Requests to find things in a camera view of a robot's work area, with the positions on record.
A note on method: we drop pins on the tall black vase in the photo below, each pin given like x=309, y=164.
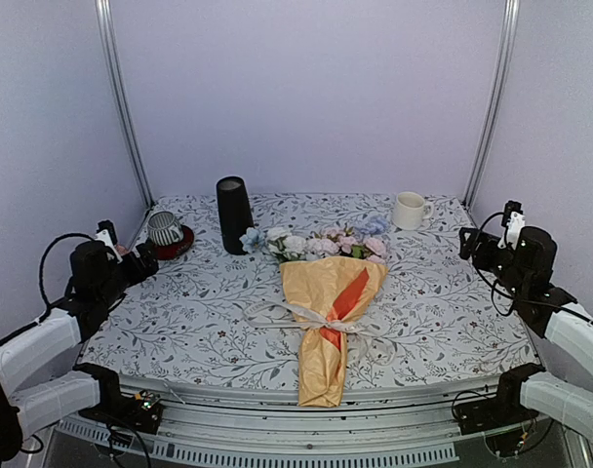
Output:
x=234, y=212

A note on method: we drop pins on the striped ceramic cup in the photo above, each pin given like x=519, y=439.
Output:
x=164, y=229

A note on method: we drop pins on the right aluminium frame post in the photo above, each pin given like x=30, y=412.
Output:
x=502, y=65

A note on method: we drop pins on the aluminium frame post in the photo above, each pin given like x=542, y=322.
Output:
x=502, y=65
x=115, y=74

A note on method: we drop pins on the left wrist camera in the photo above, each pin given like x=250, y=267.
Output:
x=106, y=233

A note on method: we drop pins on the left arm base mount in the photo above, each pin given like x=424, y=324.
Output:
x=141, y=412

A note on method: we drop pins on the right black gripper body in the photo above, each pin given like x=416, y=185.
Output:
x=512, y=277

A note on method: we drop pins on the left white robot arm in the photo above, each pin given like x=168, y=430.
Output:
x=25, y=411

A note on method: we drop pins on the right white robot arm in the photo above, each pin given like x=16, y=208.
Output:
x=563, y=388

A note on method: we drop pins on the left aluminium frame post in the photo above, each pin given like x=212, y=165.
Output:
x=115, y=74

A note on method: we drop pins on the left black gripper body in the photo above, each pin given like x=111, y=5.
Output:
x=112, y=288

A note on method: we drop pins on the red round coaster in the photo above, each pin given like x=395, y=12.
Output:
x=177, y=249

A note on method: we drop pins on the white printed ribbon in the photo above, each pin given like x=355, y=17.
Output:
x=368, y=337

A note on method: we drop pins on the floral patterned tablecloth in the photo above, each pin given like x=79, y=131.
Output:
x=210, y=318

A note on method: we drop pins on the white ceramic mug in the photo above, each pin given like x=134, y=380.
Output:
x=410, y=211

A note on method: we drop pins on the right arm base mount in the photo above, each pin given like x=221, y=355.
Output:
x=475, y=413

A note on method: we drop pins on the aluminium front rail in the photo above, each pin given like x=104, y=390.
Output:
x=395, y=427

